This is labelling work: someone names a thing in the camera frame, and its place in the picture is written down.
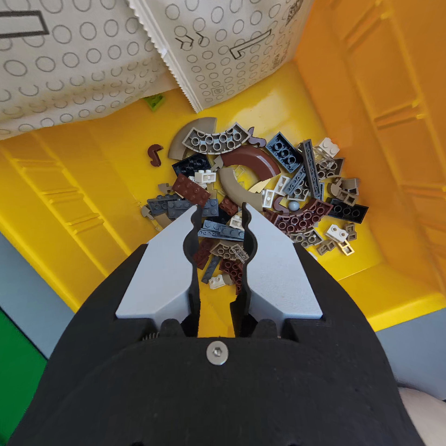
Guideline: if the large white paper bag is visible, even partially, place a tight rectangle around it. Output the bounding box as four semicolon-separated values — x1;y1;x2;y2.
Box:
0;0;175;141

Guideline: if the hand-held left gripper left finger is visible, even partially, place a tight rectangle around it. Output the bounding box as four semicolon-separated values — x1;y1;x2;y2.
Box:
115;205;203;337

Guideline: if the person's beige trouser leg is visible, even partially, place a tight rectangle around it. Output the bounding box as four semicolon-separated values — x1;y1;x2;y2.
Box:
397;386;446;446

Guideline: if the green plastic bin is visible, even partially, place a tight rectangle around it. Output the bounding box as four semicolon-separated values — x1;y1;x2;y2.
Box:
0;307;48;446

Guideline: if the small white paper bag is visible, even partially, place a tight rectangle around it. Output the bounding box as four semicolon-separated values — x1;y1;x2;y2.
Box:
126;0;316;114

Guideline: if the yellow plastic bin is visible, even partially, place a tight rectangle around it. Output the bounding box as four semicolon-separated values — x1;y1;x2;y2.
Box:
0;0;446;333

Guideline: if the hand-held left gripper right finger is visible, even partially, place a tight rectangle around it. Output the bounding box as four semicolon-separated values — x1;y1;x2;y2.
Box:
229;203;323;338

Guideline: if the pile of toy bricks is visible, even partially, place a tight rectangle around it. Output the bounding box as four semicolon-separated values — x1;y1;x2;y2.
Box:
141;117;369;296

